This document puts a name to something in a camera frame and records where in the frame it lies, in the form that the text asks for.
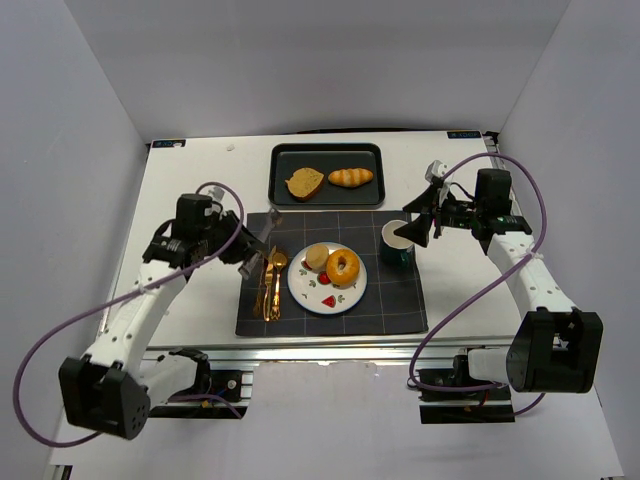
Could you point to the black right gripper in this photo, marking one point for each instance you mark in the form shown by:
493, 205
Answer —
435, 215

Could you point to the gold fork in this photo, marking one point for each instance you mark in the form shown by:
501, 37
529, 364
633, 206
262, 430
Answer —
259, 299

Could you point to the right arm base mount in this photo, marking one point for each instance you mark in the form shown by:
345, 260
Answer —
470, 402

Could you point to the blue table label sticker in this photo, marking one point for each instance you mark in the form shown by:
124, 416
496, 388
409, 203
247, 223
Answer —
168, 143

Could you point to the brown bread slice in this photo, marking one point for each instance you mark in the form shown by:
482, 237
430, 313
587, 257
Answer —
305, 183

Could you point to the right blue table label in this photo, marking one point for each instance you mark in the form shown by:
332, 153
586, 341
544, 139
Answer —
464, 134

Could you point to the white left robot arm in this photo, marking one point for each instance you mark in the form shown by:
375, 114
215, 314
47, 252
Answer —
108, 390

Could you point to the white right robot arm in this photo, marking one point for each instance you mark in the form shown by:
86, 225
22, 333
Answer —
556, 347

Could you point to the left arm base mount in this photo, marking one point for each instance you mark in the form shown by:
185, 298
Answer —
220, 387

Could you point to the small round bun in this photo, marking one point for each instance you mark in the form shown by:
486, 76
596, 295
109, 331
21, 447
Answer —
317, 256

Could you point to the white watermelon pattern plate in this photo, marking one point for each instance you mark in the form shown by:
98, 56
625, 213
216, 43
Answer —
313, 290

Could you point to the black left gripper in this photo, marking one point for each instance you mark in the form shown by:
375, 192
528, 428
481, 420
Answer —
252, 242

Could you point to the striped long bread roll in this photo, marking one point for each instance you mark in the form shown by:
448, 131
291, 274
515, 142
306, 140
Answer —
351, 177

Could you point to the gold knife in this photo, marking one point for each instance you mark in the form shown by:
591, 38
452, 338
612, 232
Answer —
268, 278

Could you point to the black baking tray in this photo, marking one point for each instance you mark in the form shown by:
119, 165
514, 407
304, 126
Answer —
287, 158

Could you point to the gold spoon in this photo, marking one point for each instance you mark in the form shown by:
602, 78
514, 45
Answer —
280, 261

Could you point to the aluminium frame rail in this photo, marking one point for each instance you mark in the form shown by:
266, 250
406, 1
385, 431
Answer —
247, 359

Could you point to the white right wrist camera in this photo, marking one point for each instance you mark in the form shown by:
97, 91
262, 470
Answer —
437, 169

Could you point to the orange glazed donut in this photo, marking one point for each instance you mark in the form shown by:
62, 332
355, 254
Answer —
343, 267

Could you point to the green white mug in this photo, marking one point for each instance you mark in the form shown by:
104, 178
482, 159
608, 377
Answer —
395, 251

